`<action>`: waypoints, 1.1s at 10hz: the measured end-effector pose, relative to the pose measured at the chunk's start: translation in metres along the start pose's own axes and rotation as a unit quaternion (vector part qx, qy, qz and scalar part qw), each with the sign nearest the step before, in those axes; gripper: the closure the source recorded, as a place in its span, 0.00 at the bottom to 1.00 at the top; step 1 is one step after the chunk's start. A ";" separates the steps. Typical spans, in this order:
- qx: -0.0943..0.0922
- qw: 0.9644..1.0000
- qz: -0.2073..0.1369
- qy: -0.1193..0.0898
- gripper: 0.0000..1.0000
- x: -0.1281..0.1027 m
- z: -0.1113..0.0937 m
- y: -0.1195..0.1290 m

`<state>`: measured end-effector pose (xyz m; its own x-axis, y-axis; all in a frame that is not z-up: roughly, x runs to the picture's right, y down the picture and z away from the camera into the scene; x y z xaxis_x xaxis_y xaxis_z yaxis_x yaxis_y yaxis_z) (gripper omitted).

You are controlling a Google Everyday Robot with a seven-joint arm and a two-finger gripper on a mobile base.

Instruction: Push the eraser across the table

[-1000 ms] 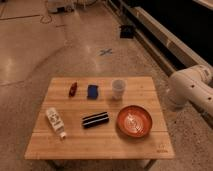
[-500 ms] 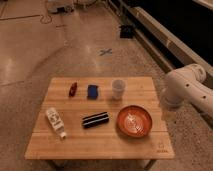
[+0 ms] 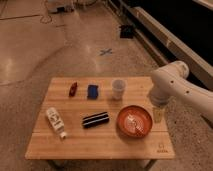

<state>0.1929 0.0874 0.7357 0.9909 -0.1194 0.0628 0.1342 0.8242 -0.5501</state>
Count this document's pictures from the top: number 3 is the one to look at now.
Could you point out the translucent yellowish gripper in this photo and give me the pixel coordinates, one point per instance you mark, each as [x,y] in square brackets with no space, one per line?
[158,113]

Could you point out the orange patterned bowl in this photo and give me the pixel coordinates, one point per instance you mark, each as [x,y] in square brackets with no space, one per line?
[134,121]

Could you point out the black white striped eraser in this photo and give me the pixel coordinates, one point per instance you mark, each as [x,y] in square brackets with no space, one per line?
[94,120]

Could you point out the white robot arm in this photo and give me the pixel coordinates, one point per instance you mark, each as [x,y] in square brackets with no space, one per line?
[171,80]

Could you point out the translucent plastic cup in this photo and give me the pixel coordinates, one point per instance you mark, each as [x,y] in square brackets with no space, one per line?
[118,88]

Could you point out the blue sponge block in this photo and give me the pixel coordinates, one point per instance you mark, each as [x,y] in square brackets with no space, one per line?
[92,91]

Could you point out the wooden table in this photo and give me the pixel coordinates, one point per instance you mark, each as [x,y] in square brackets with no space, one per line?
[103,141]

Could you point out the black box on floor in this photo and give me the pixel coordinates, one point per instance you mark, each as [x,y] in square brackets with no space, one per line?
[127,31]

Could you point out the small red toy car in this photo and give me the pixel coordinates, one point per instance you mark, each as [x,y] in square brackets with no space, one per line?
[73,89]

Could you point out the white plastic bottle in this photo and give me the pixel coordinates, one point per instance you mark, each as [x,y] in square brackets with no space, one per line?
[56,122]

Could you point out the white equipment base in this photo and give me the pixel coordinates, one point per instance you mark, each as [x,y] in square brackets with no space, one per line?
[54,6]

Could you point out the long metal rail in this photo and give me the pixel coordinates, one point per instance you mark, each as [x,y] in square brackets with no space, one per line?
[146,24]

